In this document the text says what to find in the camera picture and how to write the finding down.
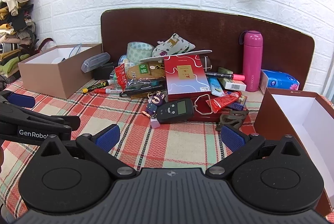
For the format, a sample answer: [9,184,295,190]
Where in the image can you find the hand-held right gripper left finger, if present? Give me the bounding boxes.
[34,123,137,178]

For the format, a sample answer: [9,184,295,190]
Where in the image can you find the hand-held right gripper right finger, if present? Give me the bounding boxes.
[206,124,313,177]

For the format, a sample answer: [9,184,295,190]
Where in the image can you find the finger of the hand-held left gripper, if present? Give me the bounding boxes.
[0,105,81,130]
[0,90,36,109]

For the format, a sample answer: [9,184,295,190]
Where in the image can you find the black digital scale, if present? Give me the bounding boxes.
[157,93,212,125]

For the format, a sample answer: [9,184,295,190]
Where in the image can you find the brown hair claw clip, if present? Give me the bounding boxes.
[215,110,249,132]

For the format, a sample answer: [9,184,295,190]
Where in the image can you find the dark blue patterned small box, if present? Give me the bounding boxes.
[227,95,248,111]

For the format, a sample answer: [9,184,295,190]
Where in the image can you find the red sauce packet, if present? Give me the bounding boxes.
[206,91,242,113]

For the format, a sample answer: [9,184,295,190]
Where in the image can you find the tan cardboard box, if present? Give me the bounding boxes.
[18,43,103,99]

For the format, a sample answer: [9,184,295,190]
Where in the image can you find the dark red box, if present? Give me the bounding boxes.
[186,96,222,122]

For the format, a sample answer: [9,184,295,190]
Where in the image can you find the red white marker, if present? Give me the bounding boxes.
[93,88,124,95]

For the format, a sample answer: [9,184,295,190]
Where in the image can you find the brown box with white inside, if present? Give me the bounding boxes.
[254,87,334,216]

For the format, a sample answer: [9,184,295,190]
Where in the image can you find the black yellow marker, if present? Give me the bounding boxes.
[82,79,115,94]

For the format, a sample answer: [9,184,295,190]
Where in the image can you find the white green small box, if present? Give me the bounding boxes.
[217,77,247,91]

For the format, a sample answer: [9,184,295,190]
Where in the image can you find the light blue tube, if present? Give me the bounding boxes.
[207,77,226,97]

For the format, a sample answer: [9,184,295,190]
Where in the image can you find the black pen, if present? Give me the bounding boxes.
[119,84,164,98]

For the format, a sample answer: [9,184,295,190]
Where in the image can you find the dark red leafy plant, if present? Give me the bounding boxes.
[19,37,56,57]

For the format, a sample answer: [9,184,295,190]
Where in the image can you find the plaid tablecloth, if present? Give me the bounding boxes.
[0,78,264,216]

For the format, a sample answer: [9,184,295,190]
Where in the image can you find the black box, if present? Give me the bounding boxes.
[93,62,116,81]

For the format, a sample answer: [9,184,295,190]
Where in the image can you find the black pink highlighter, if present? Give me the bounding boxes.
[205,71,246,81]

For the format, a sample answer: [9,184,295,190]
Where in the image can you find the clear plastic case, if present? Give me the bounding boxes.
[81,52,110,73]

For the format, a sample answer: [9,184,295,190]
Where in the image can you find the clear plastic lid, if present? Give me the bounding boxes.
[69,44,82,59]

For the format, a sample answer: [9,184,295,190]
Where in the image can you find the red gift box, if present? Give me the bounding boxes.
[163,55,212,103]

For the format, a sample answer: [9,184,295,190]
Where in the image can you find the blue tissue pack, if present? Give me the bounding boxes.
[259,69,300,92]

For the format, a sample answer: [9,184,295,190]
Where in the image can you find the packaged brown insoles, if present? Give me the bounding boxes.
[113,58,167,95]

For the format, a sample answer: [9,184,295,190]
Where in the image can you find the pink thermos bottle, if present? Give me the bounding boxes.
[239,30,264,92]

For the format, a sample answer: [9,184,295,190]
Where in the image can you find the pile of folded clothes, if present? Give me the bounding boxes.
[0,0,37,83]

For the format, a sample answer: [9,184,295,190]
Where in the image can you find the green patterned tape roll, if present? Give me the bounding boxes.
[127,41,153,64]

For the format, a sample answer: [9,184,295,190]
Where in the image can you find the white insole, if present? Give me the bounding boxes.
[140,50,213,62]

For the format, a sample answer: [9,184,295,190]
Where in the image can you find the brown wooden headboard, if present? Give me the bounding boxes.
[100,8,315,91]

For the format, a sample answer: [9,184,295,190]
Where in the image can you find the printed fabric pouch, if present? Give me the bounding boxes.
[152,33,196,57]

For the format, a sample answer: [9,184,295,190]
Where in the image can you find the cartoon figure keychain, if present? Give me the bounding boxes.
[143,92,167,129]

